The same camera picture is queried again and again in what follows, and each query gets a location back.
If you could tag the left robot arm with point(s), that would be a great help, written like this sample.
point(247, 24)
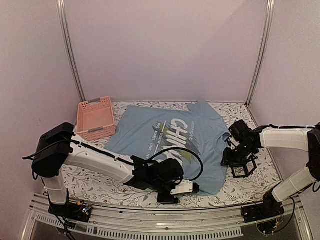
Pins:
point(61, 146)

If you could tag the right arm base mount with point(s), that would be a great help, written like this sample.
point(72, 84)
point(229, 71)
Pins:
point(262, 212)

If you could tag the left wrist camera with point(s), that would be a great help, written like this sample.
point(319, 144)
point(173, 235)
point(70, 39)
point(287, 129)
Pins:
point(185, 187)

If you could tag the front aluminium rail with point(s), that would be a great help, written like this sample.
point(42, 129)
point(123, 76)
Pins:
point(139, 217)

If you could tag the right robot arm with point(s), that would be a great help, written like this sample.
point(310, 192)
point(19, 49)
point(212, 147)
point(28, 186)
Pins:
point(250, 141)

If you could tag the silver brooch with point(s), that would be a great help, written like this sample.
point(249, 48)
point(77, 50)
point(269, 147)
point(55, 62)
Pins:
point(239, 171)

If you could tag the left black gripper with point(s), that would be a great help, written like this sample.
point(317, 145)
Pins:
point(163, 201)

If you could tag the pink plastic basket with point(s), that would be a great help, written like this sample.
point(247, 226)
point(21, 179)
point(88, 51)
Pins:
point(95, 119)

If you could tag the light blue printed t-shirt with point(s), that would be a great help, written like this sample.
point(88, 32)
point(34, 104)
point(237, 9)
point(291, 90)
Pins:
point(196, 138)

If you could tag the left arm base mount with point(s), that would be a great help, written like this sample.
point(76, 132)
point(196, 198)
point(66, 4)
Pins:
point(80, 211)

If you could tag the black open jewelry box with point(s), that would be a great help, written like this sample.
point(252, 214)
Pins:
point(246, 169)

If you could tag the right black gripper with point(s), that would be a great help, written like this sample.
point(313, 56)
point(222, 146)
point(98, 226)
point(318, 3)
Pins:
point(228, 160)

